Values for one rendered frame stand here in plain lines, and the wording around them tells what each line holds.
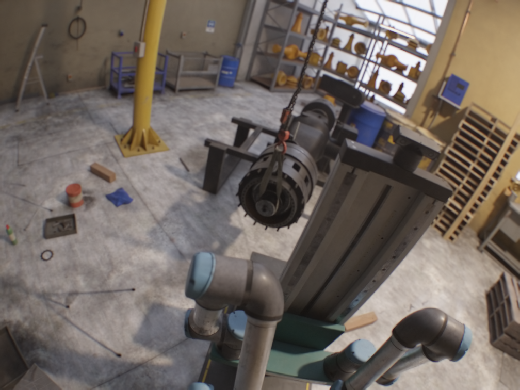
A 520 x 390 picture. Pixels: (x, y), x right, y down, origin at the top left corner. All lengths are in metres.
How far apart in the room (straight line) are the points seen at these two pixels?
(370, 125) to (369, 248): 3.63
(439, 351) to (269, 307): 0.53
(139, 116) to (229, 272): 3.49
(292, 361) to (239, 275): 0.73
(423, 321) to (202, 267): 0.62
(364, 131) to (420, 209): 3.71
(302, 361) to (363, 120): 3.76
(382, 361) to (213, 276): 0.58
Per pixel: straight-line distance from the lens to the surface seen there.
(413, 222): 0.81
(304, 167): 2.08
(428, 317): 0.83
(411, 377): 2.81
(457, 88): 5.68
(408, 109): 5.89
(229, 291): 0.60
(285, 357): 1.25
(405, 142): 0.68
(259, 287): 0.61
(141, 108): 3.89
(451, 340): 0.87
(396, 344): 0.87
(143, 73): 3.75
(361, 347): 1.16
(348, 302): 1.06
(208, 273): 0.60
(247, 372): 0.74
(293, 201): 1.85
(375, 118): 4.42
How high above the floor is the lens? 1.98
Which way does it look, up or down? 35 degrees down
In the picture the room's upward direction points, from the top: 17 degrees clockwise
